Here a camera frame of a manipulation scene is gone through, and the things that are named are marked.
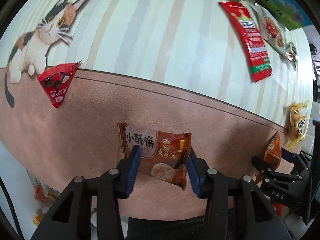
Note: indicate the orange snack packet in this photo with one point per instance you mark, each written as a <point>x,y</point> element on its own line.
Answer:
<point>272,155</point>

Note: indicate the brown pastry snack packet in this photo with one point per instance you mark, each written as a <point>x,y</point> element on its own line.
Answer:
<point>164,156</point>

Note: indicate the cat pattern striped mat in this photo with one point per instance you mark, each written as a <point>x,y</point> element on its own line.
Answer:
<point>171,65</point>

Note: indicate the white red snack packet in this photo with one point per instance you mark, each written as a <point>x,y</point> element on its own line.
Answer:
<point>271,30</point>

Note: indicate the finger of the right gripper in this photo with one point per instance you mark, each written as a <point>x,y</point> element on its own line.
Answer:
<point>266,171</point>
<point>300,161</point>

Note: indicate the red triangular snack packet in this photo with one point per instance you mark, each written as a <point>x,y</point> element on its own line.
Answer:
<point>56,80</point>

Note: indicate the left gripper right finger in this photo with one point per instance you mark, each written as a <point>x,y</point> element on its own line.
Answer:
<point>210,184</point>

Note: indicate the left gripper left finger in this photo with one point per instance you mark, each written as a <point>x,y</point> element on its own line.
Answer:
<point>115,184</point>

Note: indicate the long red snack packet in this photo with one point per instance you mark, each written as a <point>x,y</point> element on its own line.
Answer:
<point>251,40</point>

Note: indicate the yellow snack packet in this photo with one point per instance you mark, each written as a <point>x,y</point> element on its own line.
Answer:
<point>297,121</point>

